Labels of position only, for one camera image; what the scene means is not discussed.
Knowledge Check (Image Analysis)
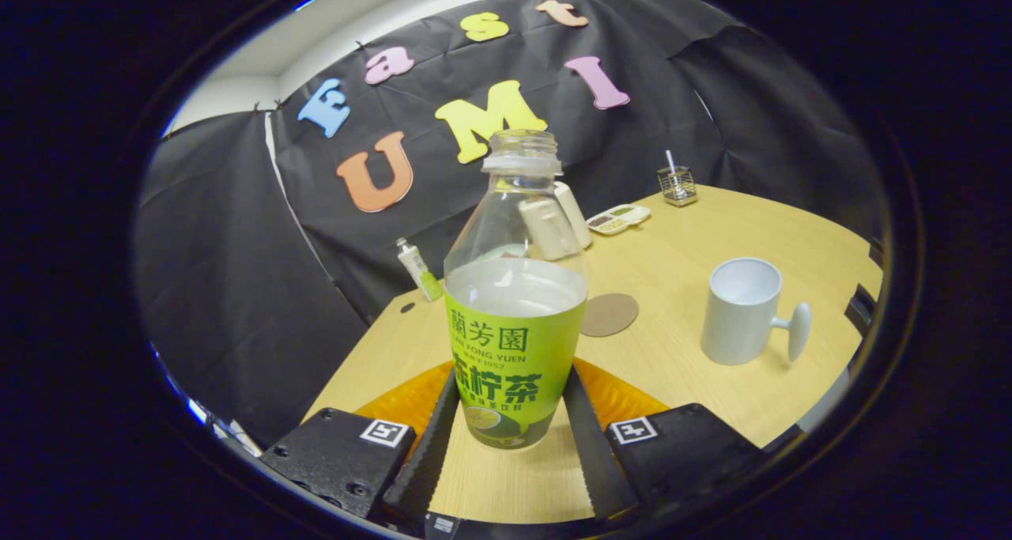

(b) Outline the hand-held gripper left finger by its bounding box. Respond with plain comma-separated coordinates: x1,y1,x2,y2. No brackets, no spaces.
259,362,461,537

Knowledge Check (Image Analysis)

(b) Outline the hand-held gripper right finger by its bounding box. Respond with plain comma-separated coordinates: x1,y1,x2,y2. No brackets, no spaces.
563,358,784,525

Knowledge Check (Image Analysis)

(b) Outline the clear juice bottle green label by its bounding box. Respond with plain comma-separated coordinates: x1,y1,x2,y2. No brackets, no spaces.
443,129,590,451

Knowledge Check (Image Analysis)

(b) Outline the brown round coaster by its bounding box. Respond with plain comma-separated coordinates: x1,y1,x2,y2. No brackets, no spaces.
580,293,640,338

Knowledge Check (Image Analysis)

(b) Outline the white cup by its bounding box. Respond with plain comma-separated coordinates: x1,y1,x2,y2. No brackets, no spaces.
700,257,813,366

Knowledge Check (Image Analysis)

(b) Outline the small white green bottle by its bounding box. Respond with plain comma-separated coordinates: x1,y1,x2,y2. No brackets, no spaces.
396,238,444,302

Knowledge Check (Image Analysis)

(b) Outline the white divided snack tray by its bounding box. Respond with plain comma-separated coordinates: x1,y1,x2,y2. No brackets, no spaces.
587,204,652,236

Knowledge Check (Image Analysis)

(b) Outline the cream toaster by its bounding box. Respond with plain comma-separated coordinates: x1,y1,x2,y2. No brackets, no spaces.
553,181,593,250

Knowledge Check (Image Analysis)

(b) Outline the wooden table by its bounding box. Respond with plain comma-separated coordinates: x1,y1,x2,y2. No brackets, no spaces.
304,184,885,525

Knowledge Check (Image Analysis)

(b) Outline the small black block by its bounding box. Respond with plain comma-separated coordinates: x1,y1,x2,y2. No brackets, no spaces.
844,283,880,337

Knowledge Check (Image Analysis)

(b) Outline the wire mesh holder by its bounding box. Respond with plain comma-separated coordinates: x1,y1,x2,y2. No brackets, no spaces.
657,166,699,207

